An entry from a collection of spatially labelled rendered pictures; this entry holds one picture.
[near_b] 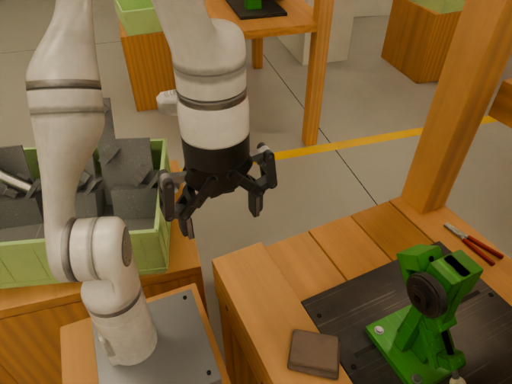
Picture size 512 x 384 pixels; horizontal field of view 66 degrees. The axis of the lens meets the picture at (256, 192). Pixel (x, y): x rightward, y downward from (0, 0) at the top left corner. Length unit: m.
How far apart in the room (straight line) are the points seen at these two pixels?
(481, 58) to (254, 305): 0.72
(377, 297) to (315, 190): 1.66
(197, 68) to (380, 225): 0.87
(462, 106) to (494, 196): 1.92
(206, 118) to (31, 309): 0.92
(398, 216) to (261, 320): 0.52
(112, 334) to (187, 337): 0.17
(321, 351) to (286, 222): 1.56
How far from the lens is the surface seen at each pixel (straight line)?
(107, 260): 0.58
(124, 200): 1.19
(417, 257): 0.73
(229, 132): 0.39
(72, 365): 0.98
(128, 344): 0.76
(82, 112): 0.56
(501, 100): 1.08
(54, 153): 0.57
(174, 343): 0.83
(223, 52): 0.36
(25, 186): 1.27
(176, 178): 0.45
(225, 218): 2.36
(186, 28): 0.35
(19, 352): 1.39
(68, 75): 0.56
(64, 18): 0.60
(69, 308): 1.21
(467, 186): 2.92
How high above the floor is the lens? 1.67
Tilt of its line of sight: 41 degrees down
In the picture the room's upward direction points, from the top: straight up
